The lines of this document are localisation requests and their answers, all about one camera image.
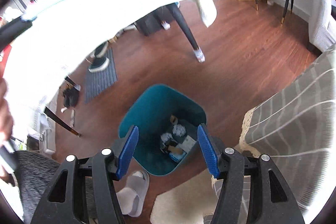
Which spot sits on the teal trash bin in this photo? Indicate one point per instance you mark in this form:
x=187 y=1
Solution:
x=151 y=113

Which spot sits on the grey armchair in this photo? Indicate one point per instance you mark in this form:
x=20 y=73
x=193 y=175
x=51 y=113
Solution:
x=321 y=25

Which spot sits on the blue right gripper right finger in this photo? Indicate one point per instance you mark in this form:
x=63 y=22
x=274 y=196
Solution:
x=210 y=153

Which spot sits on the white cardboard packaging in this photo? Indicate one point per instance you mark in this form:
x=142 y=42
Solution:
x=187 y=144

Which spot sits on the grey slipper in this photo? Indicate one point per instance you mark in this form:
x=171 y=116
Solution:
x=132 y=196

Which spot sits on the white paper ball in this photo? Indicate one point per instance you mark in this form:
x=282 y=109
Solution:
x=179 y=130

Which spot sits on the brown cardboard tape roll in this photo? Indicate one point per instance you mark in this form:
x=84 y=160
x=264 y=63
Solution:
x=173 y=120

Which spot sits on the black tissue pack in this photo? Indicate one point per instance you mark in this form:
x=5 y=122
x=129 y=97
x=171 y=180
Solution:
x=170 y=146

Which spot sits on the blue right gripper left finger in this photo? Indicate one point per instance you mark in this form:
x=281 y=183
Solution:
x=126 y=154

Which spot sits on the green white sneaker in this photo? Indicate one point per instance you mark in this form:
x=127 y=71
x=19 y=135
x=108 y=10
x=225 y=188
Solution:
x=99 y=64

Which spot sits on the person's left hand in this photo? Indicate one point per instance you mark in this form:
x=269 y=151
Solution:
x=6 y=119

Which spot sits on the black table leg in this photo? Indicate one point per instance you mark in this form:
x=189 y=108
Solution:
x=179 y=18

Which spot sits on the blue white tissue pack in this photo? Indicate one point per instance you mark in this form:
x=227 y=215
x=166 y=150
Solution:
x=177 y=157

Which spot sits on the black storage box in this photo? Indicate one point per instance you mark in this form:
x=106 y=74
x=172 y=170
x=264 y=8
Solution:
x=152 y=22

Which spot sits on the grey striped floor mat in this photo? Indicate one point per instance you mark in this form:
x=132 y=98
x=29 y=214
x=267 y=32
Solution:
x=96 y=83

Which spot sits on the grey plastic wrapper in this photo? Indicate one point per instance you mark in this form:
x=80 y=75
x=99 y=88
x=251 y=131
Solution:
x=166 y=137

